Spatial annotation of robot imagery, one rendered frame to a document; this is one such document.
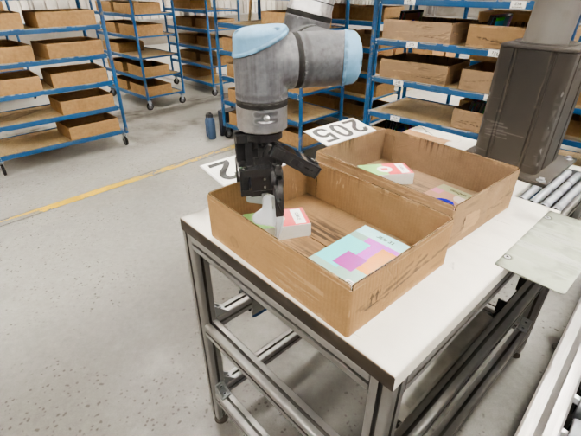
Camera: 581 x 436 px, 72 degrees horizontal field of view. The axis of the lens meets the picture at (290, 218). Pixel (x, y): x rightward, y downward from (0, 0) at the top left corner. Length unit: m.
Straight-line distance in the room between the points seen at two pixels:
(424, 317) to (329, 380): 0.88
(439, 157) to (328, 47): 0.53
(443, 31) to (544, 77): 1.16
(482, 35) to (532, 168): 1.12
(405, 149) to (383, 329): 0.65
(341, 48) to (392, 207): 0.32
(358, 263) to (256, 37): 0.40
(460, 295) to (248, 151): 0.44
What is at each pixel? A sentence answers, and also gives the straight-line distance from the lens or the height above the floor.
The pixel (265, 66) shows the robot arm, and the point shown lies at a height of 1.10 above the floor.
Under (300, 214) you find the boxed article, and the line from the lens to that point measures 0.83.
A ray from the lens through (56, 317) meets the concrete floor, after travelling 1.98.
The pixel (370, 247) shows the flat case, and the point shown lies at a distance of 0.76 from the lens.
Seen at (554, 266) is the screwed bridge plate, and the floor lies 0.75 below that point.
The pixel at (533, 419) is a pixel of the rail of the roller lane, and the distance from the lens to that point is 0.63.
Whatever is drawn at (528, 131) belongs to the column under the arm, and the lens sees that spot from 1.24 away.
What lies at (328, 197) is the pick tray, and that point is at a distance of 0.94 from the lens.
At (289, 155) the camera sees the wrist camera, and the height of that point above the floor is 0.93.
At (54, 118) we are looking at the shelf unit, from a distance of 3.52.
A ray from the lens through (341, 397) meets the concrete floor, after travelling 1.49.
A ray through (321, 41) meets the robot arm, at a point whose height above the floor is 1.13.
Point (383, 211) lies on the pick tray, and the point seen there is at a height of 0.80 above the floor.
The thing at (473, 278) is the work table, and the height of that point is 0.75.
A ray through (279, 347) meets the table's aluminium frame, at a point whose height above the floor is 0.16.
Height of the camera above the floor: 1.21
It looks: 31 degrees down
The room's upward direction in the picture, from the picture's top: straight up
